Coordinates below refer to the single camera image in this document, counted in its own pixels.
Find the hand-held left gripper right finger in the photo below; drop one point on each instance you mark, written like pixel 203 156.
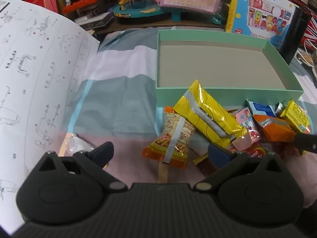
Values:
pixel 219 156

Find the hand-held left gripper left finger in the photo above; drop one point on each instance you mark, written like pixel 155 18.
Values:
pixel 102 152

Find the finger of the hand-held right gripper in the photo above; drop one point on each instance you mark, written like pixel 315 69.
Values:
pixel 307 143

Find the small yellow snack packet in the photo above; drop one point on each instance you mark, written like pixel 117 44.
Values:
pixel 296 115

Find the red colourful candy packet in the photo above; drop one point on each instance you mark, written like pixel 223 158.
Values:
pixel 252 152

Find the orange wafer packet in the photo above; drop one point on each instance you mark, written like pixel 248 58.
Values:
pixel 275 131

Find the yellow striped snack packet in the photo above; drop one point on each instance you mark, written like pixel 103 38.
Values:
pixel 210 111

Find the orange noodle snack packet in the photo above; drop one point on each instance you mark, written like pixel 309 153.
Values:
pixel 171 133

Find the blue white snack packet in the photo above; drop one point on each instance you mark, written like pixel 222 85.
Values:
pixel 263 108

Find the green cardboard box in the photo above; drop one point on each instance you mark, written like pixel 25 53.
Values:
pixel 210 64

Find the brown chocolate bar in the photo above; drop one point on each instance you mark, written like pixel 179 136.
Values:
pixel 204 164

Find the clear plastic bag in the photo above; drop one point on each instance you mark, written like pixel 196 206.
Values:
pixel 74 145

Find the pink cartoon candy packet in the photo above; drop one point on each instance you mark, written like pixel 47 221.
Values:
pixel 244 119

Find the wooden stick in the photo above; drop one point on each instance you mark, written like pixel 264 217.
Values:
pixel 163 174

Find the small orange brown object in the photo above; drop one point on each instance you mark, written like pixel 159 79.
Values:
pixel 307 59

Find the white instruction sheet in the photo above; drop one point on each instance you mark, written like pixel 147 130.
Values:
pixel 37 67

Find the flag print tin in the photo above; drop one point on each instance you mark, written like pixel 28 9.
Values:
pixel 311 31

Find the black pole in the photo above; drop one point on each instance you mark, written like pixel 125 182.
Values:
pixel 297 29

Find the dark grey box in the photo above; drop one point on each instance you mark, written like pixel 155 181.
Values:
pixel 96 21

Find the teal toy station playset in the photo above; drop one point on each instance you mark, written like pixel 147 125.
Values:
pixel 138 11

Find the blue toy box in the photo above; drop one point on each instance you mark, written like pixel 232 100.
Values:
pixel 247 2

